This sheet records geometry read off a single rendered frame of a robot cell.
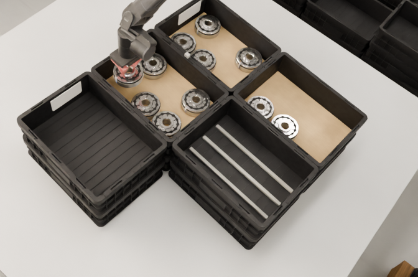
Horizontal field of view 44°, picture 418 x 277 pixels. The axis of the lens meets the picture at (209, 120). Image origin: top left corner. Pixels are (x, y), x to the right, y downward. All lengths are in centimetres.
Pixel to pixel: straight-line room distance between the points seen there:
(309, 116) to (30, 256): 108
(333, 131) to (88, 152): 88
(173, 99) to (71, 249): 62
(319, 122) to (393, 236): 106
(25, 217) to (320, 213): 102
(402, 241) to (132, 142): 160
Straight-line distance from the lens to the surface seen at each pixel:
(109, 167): 174
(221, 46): 205
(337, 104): 194
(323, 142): 191
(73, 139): 179
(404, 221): 290
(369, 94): 228
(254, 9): 241
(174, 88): 191
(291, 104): 196
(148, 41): 160
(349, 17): 302
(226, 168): 176
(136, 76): 179
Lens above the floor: 238
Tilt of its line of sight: 57 degrees down
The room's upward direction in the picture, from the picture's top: 14 degrees clockwise
